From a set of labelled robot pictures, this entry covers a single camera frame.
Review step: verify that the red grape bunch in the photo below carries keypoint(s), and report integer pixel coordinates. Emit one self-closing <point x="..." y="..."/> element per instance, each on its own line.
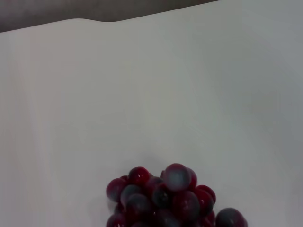
<point x="170" y="201"/>

